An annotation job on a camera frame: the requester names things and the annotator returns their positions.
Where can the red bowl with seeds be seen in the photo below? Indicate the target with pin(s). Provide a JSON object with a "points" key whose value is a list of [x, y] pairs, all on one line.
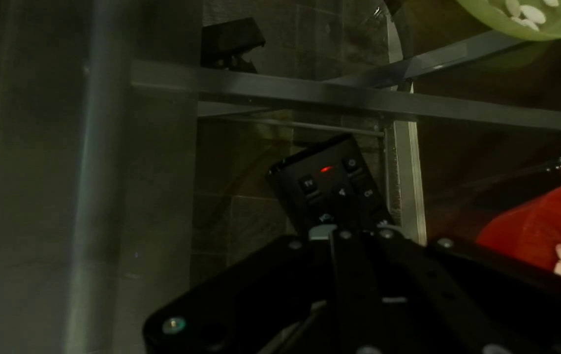
{"points": [[527, 233]]}

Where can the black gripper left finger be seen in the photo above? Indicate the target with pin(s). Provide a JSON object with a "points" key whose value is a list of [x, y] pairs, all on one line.
{"points": [[356, 302]]}

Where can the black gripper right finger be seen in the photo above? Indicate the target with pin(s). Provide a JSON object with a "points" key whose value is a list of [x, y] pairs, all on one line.
{"points": [[466, 329]]}

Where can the black remote control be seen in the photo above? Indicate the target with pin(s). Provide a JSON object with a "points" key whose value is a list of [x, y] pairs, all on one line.
{"points": [[328, 184]]}

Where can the green plate with seeds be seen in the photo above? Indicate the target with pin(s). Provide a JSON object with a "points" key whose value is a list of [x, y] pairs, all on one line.
{"points": [[531, 21]]}

